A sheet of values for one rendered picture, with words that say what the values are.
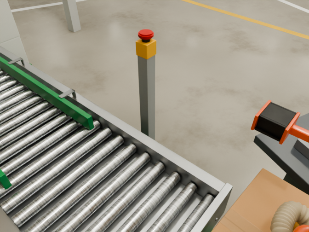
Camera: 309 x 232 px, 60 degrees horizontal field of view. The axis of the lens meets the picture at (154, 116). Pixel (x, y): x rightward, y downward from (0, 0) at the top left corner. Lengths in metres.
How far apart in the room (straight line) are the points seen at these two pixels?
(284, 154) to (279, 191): 0.39
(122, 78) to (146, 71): 1.53
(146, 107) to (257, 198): 0.83
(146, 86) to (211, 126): 1.06
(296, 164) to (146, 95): 0.73
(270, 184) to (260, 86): 2.12
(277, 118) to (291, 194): 0.20
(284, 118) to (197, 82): 2.05
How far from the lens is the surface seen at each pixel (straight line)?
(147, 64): 1.25
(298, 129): 0.74
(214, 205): 1.10
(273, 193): 0.77
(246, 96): 2.66
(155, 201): 1.16
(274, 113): 0.74
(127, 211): 1.21
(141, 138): 1.31
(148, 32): 1.21
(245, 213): 0.72
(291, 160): 1.14
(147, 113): 1.43
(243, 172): 2.01
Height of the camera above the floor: 1.55
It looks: 42 degrees down
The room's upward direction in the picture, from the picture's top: straight up
